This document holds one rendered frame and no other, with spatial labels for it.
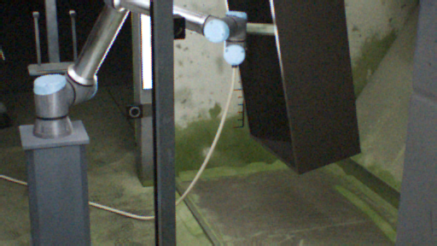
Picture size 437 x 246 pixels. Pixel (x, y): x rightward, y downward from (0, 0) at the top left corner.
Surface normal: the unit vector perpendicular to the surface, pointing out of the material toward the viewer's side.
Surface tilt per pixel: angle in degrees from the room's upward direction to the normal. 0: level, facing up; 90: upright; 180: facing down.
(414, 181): 90
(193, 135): 90
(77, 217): 90
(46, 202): 90
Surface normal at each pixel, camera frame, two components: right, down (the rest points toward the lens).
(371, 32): 0.31, 0.30
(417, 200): -0.95, 0.09
